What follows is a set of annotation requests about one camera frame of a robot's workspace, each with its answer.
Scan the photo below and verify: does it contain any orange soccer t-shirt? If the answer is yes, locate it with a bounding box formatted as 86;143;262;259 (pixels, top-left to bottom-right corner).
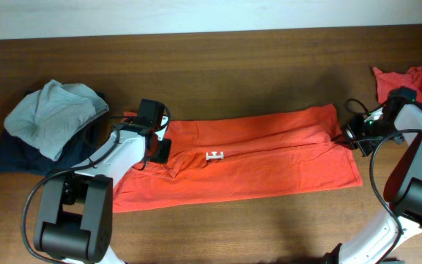
113;105;363;213

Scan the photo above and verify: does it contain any light grey folded shirt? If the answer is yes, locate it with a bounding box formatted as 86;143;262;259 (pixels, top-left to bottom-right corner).
4;80;109;161

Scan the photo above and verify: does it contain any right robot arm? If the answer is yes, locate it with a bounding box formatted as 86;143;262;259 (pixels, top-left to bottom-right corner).
321;87;422;264

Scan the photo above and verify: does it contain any dark navy folded garment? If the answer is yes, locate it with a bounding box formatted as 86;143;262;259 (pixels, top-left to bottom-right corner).
0;123;100;176

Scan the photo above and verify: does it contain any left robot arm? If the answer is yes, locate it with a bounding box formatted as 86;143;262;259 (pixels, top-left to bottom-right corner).
21;99;171;263

